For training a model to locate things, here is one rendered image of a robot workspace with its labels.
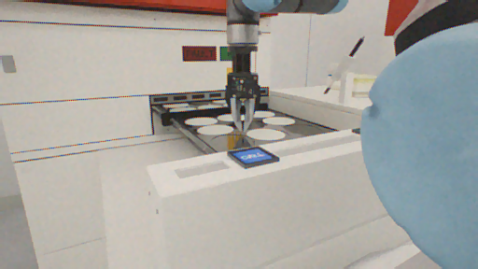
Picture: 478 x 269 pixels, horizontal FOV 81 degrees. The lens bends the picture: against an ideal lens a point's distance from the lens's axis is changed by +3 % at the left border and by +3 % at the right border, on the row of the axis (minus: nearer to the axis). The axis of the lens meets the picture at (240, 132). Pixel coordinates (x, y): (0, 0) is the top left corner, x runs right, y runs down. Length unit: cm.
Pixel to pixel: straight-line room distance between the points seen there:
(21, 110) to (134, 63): 31
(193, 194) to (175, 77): 65
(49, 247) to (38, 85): 48
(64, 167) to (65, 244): 25
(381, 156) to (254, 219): 24
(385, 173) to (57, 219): 95
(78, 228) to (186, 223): 73
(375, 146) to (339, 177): 28
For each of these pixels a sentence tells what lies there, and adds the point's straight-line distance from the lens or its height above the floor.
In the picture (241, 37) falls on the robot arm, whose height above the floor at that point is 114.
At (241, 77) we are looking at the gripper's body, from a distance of 63.
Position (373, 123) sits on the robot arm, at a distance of 17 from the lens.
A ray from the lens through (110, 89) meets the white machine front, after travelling 90.
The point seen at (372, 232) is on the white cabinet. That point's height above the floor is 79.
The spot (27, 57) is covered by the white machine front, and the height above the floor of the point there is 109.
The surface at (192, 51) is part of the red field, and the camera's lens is 94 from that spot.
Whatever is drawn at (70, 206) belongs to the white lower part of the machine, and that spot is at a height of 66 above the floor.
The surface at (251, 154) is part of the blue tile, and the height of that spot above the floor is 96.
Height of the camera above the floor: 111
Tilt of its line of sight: 16 degrees down
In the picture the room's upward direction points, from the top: straight up
